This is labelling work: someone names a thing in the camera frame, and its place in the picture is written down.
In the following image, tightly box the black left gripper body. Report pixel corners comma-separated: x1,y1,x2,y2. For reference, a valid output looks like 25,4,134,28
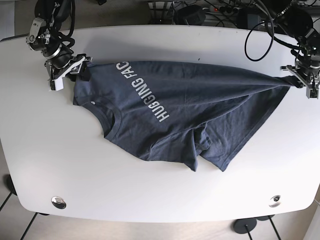
280,53,320,90

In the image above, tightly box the black left table leg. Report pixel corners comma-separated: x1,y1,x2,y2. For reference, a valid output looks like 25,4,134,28
0,174,17,211

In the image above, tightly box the left silver table grommet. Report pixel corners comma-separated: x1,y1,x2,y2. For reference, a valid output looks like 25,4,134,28
51,196,67,210

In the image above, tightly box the right silver table grommet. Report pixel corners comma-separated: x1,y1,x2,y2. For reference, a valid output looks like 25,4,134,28
268,195,282,208

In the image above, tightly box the black round stand base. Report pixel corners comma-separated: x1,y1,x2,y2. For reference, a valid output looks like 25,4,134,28
232,218,257,234

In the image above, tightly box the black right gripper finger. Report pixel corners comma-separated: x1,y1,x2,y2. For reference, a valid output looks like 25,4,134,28
74,64,91,82

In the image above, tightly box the navy blue T-shirt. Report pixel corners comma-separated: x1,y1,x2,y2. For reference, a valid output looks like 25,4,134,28
73,61,298,171

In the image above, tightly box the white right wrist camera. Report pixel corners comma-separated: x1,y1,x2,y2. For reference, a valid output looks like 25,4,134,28
44,54,87,91

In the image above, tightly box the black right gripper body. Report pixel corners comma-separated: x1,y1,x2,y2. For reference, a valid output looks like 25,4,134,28
44,53,93,82

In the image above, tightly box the silver table grommet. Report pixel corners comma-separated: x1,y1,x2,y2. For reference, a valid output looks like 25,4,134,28
268,195,282,208
51,196,67,210

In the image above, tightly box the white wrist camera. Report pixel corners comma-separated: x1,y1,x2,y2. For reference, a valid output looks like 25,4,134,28
306,86,320,99
44,54,87,91

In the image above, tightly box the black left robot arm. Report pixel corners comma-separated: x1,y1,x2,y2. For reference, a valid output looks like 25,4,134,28
244,0,320,99

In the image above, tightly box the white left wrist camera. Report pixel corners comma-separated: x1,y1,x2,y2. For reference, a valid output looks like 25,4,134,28
306,86,320,99

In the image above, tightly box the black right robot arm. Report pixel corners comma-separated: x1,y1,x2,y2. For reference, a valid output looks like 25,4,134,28
26,0,92,84

